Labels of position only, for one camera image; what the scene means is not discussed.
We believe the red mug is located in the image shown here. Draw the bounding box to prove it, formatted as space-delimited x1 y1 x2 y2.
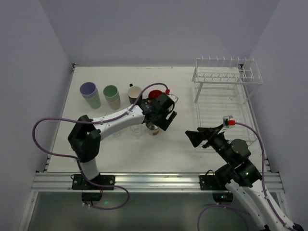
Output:
148 90 163 99

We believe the cream cup with brown band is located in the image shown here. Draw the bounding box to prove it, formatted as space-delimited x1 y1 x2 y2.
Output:
145 122 159 136

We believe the black mug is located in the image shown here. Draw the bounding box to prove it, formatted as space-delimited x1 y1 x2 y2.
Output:
128 84 142 104

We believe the tall green cup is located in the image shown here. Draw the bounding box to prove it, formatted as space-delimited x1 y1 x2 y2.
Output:
103 85 119 102

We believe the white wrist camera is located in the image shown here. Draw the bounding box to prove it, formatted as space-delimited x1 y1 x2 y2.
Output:
220 115 236 132
168 94 179 104

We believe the beige cup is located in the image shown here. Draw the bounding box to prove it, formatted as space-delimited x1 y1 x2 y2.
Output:
107 97 121 110

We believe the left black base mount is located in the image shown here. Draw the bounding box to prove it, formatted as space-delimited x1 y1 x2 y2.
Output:
70 174 115 205

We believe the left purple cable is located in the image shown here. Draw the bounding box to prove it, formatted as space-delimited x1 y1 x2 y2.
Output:
32 83 170 209

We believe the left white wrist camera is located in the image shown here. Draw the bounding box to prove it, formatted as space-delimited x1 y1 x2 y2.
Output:
168 94 179 104

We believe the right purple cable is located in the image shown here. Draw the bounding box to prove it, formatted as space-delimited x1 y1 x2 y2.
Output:
197 119 299 231

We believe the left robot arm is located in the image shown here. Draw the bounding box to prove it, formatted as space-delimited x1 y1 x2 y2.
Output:
68 93 179 180

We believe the clear glass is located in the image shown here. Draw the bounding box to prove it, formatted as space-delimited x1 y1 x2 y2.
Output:
113 130 123 137
130 124 142 136

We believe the light green cup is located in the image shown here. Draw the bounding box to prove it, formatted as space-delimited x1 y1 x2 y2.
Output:
85 93 101 109

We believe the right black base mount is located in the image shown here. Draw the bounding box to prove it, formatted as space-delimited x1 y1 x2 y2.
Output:
199 169 233 204

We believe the aluminium rail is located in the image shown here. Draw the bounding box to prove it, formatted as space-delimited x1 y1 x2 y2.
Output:
30 172 282 193

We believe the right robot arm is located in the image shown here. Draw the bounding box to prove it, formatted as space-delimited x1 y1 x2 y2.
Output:
185 119 303 231

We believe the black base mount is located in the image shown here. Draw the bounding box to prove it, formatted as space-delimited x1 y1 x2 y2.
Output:
70 174 115 205
199 169 233 204

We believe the purple cup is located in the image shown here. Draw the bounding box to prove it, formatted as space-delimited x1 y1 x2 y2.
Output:
79 82 98 99

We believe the purple cable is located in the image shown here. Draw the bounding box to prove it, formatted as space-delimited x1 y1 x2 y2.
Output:
197 119 299 231
32 83 170 209

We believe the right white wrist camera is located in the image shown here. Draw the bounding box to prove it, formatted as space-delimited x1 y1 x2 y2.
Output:
220 115 236 132

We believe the white wire dish rack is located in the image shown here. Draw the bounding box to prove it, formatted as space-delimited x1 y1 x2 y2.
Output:
192 57 263 130

